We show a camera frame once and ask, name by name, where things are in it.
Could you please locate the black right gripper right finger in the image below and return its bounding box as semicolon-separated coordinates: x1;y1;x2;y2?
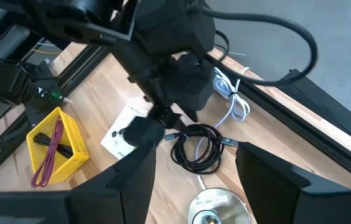
235;141;351;224

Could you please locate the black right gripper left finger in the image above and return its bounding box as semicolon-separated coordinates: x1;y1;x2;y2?
0;140;157;224

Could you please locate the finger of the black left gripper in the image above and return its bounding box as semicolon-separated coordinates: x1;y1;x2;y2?
123;116;166;148
165;53;216;123

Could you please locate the white product card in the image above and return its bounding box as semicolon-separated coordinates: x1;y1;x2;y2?
100;103;151;160

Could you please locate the small yellow slotted basket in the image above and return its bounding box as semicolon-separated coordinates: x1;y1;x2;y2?
26;106;91;184

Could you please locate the black marker in basket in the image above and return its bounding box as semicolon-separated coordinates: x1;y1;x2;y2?
33;132;74;159

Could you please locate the grey office chair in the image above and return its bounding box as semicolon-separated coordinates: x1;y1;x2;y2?
0;0;32;60

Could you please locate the black coiled USB cable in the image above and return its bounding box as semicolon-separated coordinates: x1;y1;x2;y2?
162;123;240;175

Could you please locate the white bundled cable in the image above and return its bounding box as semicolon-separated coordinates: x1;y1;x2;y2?
195;67;251;190

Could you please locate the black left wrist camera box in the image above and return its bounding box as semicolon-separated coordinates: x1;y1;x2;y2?
134;0;217;57

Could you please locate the maroon cable bundle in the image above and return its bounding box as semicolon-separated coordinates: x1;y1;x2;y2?
30;116;66;189

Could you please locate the thin yellow cable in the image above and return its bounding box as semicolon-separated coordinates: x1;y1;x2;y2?
31;48;62;56

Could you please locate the black left wrist camera cable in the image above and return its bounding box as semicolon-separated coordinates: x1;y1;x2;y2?
190;1;319;88

